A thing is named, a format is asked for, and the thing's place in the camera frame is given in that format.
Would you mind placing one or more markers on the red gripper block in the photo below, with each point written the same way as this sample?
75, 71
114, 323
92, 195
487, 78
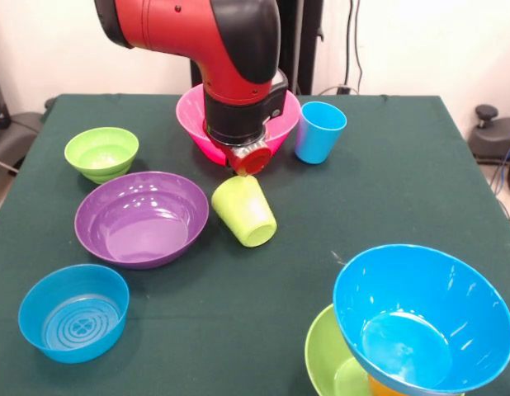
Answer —
253, 163

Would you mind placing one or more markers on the green plastic cup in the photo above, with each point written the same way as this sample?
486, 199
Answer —
244, 210

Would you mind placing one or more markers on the large blue plastic bowl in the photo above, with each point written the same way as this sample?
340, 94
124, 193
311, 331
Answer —
420, 313

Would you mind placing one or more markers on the orange plastic cup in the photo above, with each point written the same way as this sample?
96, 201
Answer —
385, 388

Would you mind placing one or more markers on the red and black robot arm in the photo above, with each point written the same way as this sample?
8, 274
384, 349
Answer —
222, 49

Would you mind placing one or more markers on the blue plastic cup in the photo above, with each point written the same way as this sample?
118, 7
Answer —
317, 140

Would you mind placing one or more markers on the pink plastic bowl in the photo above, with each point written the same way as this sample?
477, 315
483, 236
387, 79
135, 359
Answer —
191, 119

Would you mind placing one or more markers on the purple plastic bowl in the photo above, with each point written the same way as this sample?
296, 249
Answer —
143, 231

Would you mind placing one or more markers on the small green ribbed bowl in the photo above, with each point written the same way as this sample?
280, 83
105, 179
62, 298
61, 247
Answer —
101, 156

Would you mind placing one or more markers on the dark green tablecloth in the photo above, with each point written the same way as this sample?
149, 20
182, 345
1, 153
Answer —
238, 338

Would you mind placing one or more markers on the large green plastic bowl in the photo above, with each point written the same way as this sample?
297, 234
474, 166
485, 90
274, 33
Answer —
329, 363

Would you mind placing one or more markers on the small blue patterned bowl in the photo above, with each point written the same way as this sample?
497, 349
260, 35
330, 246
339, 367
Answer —
73, 326

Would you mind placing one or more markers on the grey pedestal foot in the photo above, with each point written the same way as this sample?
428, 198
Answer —
15, 136
494, 140

